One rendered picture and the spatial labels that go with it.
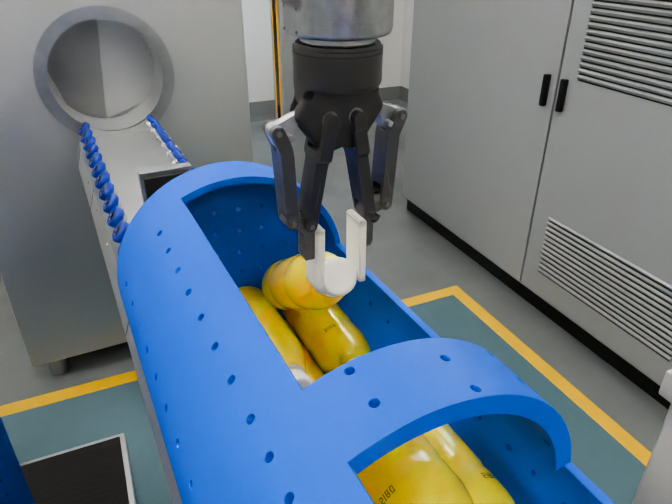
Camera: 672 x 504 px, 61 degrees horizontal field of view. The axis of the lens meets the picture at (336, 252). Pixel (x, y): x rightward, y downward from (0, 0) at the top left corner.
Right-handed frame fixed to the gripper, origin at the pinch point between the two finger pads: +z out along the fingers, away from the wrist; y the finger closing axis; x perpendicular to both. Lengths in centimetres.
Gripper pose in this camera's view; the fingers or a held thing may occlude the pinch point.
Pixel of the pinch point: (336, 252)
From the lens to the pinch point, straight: 56.7
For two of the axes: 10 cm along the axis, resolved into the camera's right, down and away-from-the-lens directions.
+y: -8.9, 2.2, -3.9
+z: -0.1, 8.7, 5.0
